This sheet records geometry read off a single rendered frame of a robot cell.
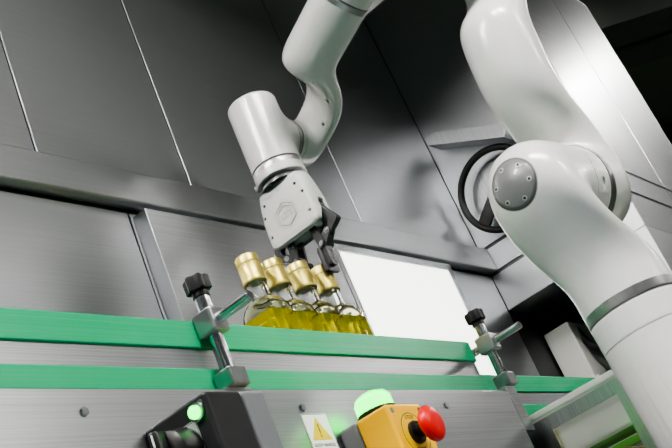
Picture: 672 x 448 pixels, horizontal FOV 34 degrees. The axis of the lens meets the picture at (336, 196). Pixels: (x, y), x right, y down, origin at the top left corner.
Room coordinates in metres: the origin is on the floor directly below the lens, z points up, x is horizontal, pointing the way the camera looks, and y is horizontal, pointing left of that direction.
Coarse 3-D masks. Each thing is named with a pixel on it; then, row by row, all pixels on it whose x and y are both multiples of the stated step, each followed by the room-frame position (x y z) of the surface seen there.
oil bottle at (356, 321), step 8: (336, 304) 1.54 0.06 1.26; (344, 304) 1.53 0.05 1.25; (344, 312) 1.52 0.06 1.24; (352, 312) 1.54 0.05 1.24; (360, 312) 1.56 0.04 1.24; (352, 320) 1.53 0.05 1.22; (360, 320) 1.55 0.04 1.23; (352, 328) 1.52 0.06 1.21; (360, 328) 1.54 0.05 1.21; (368, 328) 1.56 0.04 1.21
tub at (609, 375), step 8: (600, 376) 1.55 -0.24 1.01; (608, 376) 1.54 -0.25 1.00; (584, 384) 1.56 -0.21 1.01; (592, 384) 1.56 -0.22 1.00; (600, 384) 1.56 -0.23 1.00; (576, 392) 1.57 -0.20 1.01; (584, 392) 1.58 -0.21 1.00; (560, 400) 1.58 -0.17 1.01; (568, 400) 1.58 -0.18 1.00; (544, 408) 1.60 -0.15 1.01; (552, 408) 1.59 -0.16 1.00; (560, 408) 1.60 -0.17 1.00; (536, 416) 1.61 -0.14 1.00; (544, 416) 1.61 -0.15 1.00
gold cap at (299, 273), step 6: (294, 264) 1.49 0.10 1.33; (300, 264) 1.49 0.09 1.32; (306, 264) 1.50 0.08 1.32; (288, 270) 1.50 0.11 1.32; (294, 270) 1.49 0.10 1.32; (300, 270) 1.49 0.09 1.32; (306, 270) 1.50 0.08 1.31; (294, 276) 1.49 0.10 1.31; (300, 276) 1.49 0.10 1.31; (306, 276) 1.49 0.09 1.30; (312, 276) 1.50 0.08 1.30; (294, 282) 1.49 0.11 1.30; (300, 282) 1.49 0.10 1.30; (306, 282) 1.49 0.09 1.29; (312, 282) 1.50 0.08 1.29; (294, 288) 1.50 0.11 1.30; (300, 288) 1.49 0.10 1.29
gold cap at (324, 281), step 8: (320, 264) 1.54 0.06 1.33; (312, 272) 1.54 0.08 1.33; (320, 272) 1.54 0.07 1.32; (328, 272) 1.54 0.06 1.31; (320, 280) 1.54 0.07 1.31; (328, 280) 1.54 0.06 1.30; (336, 280) 1.55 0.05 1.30; (320, 288) 1.54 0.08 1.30; (328, 288) 1.54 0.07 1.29; (320, 296) 1.56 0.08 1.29
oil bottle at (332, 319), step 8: (312, 304) 1.48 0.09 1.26; (320, 304) 1.48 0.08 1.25; (328, 304) 1.50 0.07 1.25; (320, 312) 1.47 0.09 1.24; (328, 312) 1.48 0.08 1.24; (336, 312) 1.50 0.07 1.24; (328, 320) 1.48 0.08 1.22; (336, 320) 1.50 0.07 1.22; (344, 320) 1.51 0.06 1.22; (328, 328) 1.47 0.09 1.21; (336, 328) 1.49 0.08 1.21; (344, 328) 1.51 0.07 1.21
